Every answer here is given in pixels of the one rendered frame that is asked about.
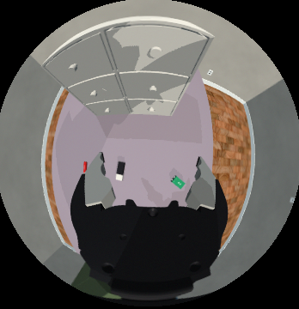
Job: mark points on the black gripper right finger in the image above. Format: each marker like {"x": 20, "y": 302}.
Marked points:
{"x": 206, "y": 196}

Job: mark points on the green nine-volt battery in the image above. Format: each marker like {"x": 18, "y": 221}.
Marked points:
{"x": 178, "y": 182}

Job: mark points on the white drawer with knob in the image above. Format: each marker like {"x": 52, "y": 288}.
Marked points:
{"x": 85, "y": 58}
{"x": 155, "y": 46}

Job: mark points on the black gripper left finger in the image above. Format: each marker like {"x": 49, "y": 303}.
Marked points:
{"x": 93, "y": 193}

